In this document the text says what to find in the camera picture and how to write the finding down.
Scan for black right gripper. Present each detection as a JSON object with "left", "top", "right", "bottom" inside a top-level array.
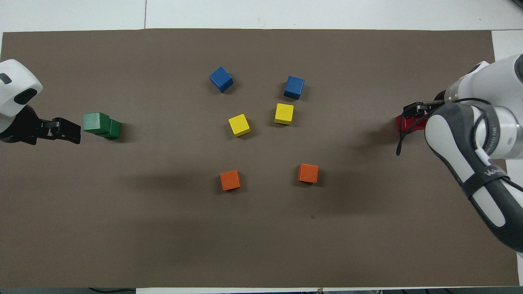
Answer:
[{"left": 403, "top": 91, "right": 448, "bottom": 120}]

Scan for yellow wooden block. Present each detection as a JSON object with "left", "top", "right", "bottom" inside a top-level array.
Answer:
[
  {"left": 228, "top": 114, "right": 251, "bottom": 137},
  {"left": 275, "top": 103, "right": 295, "bottom": 125}
]

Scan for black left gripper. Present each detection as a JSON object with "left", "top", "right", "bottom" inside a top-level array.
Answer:
[{"left": 0, "top": 105, "right": 82, "bottom": 146}]

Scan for green wooden block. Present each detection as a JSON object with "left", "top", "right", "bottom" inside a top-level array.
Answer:
[
  {"left": 100, "top": 119, "right": 121, "bottom": 140},
  {"left": 83, "top": 112, "right": 111, "bottom": 135}
]

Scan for brown table mat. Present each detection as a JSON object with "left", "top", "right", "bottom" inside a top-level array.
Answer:
[{"left": 0, "top": 29, "right": 519, "bottom": 288}]

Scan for orange wooden block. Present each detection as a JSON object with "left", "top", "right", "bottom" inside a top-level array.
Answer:
[
  {"left": 298, "top": 163, "right": 320, "bottom": 184},
  {"left": 220, "top": 170, "right": 241, "bottom": 191}
]

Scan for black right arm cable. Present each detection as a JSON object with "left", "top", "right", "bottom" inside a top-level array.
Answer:
[{"left": 396, "top": 97, "right": 491, "bottom": 156}]

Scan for thin black cable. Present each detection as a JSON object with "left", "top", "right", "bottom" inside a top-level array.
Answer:
[{"left": 88, "top": 287, "right": 136, "bottom": 294}]

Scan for blue wooden block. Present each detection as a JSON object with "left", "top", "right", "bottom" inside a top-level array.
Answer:
[
  {"left": 209, "top": 67, "right": 234, "bottom": 93},
  {"left": 284, "top": 76, "right": 305, "bottom": 100}
]

